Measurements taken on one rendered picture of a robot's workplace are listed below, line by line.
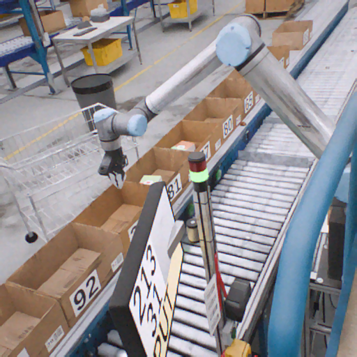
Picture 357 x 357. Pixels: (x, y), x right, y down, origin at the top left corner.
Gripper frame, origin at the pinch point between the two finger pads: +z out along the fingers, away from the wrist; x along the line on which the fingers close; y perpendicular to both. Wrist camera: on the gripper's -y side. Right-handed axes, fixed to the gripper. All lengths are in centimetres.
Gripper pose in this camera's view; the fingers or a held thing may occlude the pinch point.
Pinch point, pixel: (118, 187)
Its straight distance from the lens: 195.7
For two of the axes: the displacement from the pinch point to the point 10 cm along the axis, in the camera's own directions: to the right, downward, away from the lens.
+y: 3.5, -5.3, 7.7
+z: 1.2, 8.5, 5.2
